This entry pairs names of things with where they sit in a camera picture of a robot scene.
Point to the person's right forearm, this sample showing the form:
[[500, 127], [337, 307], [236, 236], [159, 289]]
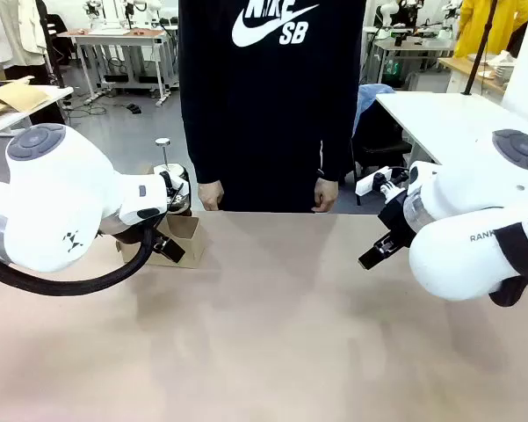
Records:
[[202, 149]]

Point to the grey background workbench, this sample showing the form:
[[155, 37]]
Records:
[[413, 46]]

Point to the black chair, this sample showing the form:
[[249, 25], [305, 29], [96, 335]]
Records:
[[378, 145]]

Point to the white power strip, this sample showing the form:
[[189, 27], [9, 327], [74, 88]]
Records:
[[365, 184]]

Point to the black tripod pole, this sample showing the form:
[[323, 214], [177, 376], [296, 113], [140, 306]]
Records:
[[476, 57]]

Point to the brown cardboard cup carrier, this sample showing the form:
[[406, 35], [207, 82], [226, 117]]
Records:
[[193, 246]]

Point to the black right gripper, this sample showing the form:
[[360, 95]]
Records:
[[397, 217]]

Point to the brown cardboard sheet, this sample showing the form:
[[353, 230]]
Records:
[[13, 99]]

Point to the person in yellow coat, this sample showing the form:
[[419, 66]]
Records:
[[479, 26]]

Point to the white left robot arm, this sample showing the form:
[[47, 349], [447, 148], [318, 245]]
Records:
[[57, 198]]

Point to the person's left forearm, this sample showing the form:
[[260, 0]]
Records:
[[336, 149]]

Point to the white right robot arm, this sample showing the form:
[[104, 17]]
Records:
[[465, 211]]

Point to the white side table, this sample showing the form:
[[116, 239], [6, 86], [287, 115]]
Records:
[[443, 118]]

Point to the stack of white dishes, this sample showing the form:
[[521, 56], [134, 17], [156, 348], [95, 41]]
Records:
[[503, 66]]

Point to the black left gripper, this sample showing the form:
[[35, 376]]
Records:
[[129, 230]]

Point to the person in white coat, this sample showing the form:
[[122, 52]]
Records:
[[13, 31]]

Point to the white background workbench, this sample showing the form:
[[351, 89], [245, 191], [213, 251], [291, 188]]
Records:
[[114, 38]]

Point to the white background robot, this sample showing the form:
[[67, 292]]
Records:
[[101, 11]]

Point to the blue cloth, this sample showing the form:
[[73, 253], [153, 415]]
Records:
[[369, 99]]

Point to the wooden background table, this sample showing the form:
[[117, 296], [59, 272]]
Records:
[[459, 66]]

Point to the person in black hoodie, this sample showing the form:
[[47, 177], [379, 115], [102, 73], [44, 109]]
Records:
[[268, 123]]

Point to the person's right hand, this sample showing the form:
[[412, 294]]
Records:
[[211, 195]]

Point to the white table with cardboard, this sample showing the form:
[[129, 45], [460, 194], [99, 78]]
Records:
[[39, 94]]

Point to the person's left hand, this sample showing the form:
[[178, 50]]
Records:
[[328, 193]]

